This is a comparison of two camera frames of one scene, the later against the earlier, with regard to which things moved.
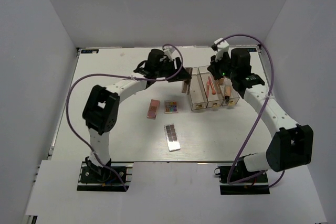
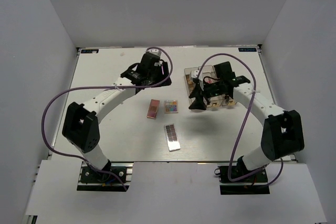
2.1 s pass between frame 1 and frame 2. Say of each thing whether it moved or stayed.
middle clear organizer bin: stayed
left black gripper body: moved
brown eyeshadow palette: moved
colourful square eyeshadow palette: stayed
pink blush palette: stayed
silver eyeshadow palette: stayed
